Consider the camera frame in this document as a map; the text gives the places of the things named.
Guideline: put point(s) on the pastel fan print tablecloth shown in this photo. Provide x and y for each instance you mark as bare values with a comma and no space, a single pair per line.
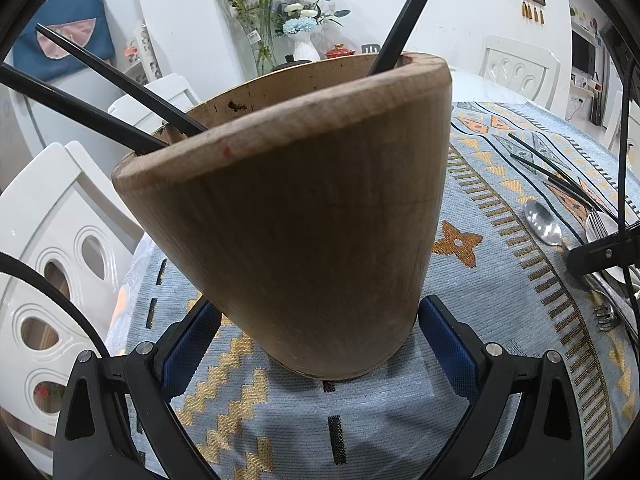
130,290

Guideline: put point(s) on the white chair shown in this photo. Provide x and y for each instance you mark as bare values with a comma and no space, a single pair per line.
40,210
520,60
631,130
172,87

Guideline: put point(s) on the glass vase with green stems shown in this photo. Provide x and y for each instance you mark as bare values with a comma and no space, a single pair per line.
262,50

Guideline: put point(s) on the red teapot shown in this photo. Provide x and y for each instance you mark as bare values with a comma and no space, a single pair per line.
340,52

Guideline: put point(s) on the blue yellow patterned table mat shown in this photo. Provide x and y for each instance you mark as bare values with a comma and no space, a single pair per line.
500,310

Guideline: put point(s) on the wooden utensil holder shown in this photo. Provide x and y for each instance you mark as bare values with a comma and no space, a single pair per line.
300,210

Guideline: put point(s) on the black television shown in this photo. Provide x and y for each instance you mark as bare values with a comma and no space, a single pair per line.
582,52

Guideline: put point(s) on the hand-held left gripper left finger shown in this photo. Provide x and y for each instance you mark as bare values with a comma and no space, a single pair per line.
185,355

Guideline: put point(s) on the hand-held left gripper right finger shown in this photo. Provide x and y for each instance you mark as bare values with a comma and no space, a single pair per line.
450,350

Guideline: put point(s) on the white vase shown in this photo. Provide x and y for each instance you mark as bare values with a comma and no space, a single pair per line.
306,50

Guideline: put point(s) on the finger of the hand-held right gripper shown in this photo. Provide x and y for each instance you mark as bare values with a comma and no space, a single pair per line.
600,254

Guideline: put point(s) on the blue white flower bouquet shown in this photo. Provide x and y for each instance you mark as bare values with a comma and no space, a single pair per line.
300,25

